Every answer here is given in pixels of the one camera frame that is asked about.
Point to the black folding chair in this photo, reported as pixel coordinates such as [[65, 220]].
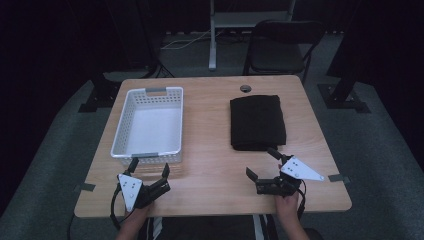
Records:
[[283, 50]]

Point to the grey metal stand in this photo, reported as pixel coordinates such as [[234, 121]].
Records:
[[212, 40]]

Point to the grey tape strip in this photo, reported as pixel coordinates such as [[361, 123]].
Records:
[[338, 178], [87, 187]]

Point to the white plastic basket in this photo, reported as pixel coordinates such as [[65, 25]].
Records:
[[153, 128]]

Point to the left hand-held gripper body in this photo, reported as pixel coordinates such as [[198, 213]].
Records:
[[131, 190]]

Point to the person's right hand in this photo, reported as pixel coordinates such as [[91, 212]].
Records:
[[287, 206]]

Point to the black stand with base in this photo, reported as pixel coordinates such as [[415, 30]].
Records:
[[343, 90], [100, 96]]

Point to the person's dark striped pants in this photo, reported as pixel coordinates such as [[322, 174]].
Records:
[[206, 230]]

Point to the black cloth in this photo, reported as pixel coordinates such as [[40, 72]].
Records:
[[257, 121]]

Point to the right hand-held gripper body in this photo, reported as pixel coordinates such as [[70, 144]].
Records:
[[300, 170]]

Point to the person's left hand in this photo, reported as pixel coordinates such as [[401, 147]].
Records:
[[138, 216]]

